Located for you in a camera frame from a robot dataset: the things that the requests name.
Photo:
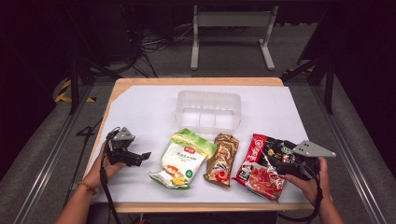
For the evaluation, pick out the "aluminium floor rail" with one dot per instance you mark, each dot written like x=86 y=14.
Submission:
x=351 y=165
x=46 y=174

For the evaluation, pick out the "clear plastic container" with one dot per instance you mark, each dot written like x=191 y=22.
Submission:
x=208 y=112

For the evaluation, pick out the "brown and gold snack packet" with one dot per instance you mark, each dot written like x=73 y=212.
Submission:
x=221 y=161

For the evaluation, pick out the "green and white snack packet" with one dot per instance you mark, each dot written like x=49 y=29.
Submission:
x=182 y=160

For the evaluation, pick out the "white metal stand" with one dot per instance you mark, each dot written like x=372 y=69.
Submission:
x=232 y=19

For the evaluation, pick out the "black tripod stand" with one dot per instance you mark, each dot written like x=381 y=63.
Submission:
x=74 y=81
x=328 y=84

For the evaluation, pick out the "white paper sheet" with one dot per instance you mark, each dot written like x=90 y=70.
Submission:
x=146 y=109

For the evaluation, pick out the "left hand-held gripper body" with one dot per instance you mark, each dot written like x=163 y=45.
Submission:
x=120 y=146

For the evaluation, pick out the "yellow and black hazard tape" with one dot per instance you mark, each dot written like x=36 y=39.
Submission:
x=63 y=93

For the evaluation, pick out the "person's right hand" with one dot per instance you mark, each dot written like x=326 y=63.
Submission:
x=314 y=188

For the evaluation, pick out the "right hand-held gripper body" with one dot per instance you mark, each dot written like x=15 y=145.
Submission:
x=306 y=155

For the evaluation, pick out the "red and black snack packet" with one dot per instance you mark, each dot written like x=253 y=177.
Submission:
x=260 y=174

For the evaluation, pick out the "person's left hand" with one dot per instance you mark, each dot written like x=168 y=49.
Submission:
x=101 y=169

